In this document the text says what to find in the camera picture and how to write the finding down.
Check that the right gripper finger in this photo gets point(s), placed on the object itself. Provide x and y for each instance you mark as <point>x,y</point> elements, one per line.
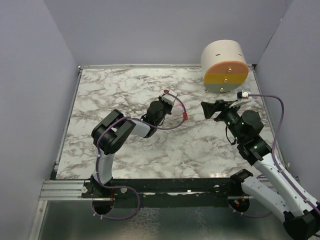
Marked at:
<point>210,110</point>
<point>220,103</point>

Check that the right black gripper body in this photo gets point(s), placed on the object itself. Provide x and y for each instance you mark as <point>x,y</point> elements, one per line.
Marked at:
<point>230,116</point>

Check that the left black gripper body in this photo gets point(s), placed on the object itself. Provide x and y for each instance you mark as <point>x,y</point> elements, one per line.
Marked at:
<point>167,107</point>

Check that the red tag key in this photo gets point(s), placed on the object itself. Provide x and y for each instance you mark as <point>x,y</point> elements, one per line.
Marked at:
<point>185,116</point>

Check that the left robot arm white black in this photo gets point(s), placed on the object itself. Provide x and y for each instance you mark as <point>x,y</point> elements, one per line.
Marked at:
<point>112,132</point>

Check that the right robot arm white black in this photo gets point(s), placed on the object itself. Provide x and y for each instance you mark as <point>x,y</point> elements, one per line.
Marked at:
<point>298,211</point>

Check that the round beige drawer box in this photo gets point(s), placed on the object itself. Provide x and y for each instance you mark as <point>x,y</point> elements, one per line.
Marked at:
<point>224,66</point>

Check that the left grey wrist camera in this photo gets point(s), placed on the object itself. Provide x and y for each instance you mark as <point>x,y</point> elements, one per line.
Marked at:
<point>169,97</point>

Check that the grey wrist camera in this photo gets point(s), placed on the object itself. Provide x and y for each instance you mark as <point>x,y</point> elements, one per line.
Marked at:
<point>243,97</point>
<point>169,97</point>

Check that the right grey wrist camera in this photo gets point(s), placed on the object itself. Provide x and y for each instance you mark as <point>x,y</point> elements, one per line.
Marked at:
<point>243,97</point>

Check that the black mounting rail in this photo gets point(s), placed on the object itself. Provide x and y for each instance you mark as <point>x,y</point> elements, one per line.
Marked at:
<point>164,192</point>

